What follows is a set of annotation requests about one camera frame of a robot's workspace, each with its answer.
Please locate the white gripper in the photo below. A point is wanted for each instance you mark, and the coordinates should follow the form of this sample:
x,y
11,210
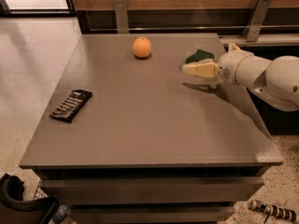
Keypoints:
x,y
230,67

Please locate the green and yellow sponge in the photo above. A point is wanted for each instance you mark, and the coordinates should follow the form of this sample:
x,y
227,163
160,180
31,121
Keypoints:
x,y
199,56

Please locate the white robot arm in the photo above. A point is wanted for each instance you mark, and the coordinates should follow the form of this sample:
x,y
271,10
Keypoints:
x,y
275,82

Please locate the black rxbar chocolate bar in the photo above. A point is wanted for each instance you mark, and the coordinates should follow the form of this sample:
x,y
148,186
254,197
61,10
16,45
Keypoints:
x,y
71,105

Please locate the orange fruit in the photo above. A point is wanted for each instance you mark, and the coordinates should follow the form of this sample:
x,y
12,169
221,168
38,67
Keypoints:
x,y
142,47

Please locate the grey upper drawer front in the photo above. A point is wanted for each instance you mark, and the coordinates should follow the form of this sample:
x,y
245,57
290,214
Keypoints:
x,y
153,190

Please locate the grey drawer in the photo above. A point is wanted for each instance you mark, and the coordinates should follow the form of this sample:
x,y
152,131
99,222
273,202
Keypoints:
x,y
153,190
153,215

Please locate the striped black white cylinder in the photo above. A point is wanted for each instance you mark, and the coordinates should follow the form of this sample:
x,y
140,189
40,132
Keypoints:
x,y
273,210

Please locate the grey lower drawer front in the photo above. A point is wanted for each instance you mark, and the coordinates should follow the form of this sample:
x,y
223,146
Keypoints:
x,y
153,215

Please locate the blue small object on floor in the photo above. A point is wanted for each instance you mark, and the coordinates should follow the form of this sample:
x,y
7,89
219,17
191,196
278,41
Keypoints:
x,y
61,214

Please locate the black chair part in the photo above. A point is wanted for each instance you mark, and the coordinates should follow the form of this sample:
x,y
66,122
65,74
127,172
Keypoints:
x,y
15,210

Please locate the right metal wall bracket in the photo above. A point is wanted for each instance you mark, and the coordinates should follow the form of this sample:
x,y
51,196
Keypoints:
x,y
253,29

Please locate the metal wall bracket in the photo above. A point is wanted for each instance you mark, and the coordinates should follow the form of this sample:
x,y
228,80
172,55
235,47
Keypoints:
x,y
121,15
253,29

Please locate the left metal wall bracket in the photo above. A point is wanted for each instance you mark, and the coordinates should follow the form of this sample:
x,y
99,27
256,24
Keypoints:
x,y
121,15

